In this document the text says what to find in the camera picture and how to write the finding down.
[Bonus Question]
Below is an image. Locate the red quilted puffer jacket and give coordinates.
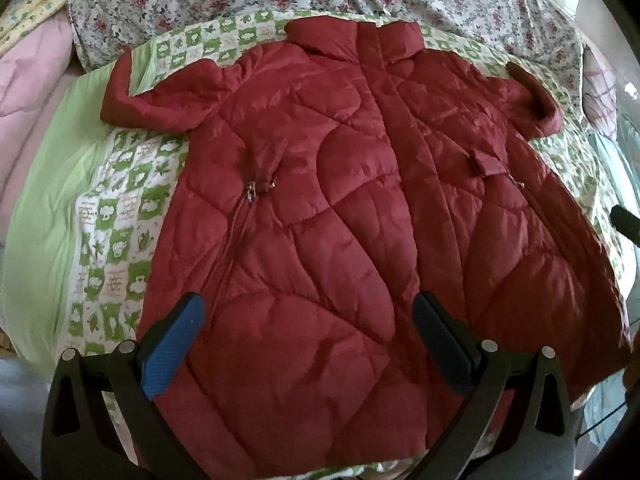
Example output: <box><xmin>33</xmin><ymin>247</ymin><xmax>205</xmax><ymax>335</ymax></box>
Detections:
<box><xmin>101</xmin><ymin>16</ymin><xmax>631</xmax><ymax>479</ymax></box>

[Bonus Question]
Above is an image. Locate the pink plaid pillow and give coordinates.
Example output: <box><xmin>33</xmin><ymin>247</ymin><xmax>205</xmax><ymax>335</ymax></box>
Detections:
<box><xmin>582</xmin><ymin>44</ymin><xmax>618</xmax><ymax>141</ymax></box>

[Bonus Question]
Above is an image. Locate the green white patterned bedspread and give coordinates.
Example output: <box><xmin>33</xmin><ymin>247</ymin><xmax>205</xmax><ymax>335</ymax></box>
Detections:
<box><xmin>0</xmin><ymin>8</ymin><xmax>633</xmax><ymax>480</ymax></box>

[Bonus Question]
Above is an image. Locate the pink quilt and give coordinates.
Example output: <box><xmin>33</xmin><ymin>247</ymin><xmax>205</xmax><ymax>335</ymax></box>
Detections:
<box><xmin>1</xmin><ymin>11</ymin><xmax>84</xmax><ymax>240</ymax></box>

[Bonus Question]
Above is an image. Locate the yellow patterned cloth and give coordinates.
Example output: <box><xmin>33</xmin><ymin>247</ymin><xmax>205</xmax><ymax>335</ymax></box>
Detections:
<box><xmin>0</xmin><ymin>0</ymin><xmax>67</xmax><ymax>55</ymax></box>

